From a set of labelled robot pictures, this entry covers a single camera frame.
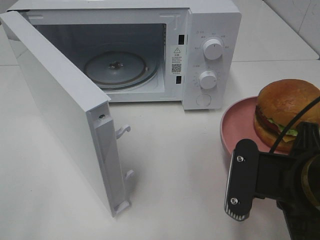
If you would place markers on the white microwave oven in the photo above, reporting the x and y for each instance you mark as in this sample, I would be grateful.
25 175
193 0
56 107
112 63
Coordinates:
172 31

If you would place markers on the round white door button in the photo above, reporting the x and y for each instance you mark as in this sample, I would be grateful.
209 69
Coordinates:
203 100

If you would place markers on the pink round plate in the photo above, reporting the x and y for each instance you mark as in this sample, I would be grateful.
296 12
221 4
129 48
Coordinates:
237 123

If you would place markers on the white microwave door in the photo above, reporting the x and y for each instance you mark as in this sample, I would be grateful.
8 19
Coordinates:
74 107

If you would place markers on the upper white power knob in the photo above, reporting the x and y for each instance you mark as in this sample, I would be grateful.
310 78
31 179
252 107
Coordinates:
213 48

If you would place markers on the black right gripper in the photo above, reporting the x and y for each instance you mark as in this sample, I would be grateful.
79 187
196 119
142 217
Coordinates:
294 182

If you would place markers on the burger with lettuce and cheese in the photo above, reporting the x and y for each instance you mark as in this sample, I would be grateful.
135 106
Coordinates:
278 103

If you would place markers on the lower white timer knob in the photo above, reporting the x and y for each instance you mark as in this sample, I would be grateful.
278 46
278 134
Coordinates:
208 80

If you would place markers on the glass microwave turntable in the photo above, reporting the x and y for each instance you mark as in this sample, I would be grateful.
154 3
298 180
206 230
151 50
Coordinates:
117 70

